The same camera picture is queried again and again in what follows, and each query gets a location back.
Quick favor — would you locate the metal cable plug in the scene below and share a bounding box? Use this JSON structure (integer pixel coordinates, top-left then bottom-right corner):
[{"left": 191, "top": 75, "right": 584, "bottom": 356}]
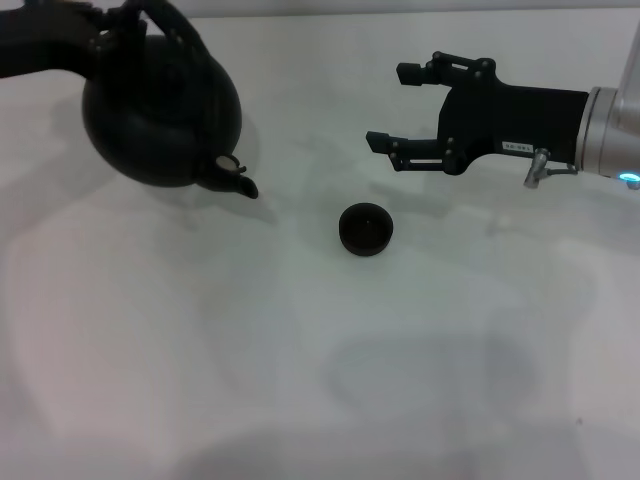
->
[{"left": 523, "top": 148, "right": 579, "bottom": 189}]

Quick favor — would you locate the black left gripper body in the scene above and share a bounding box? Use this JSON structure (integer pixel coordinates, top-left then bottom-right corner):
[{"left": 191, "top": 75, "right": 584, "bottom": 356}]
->
[{"left": 0, "top": 2, "right": 101, "bottom": 81}]

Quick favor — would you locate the black round teapot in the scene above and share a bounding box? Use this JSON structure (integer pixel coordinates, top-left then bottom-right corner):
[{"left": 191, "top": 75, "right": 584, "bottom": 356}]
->
[{"left": 81, "top": 0, "right": 260, "bottom": 200}]

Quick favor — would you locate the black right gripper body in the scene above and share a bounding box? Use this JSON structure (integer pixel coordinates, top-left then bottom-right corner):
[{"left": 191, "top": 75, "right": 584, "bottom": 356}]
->
[{"left": 437, "top": 75, "right": 591, "bottom": 176}]

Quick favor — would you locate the small dark teacup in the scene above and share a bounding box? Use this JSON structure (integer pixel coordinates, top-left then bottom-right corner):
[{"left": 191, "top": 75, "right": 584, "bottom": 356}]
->
[{"left": 338, "top": 201, "right": 395, "bottom": 258}]

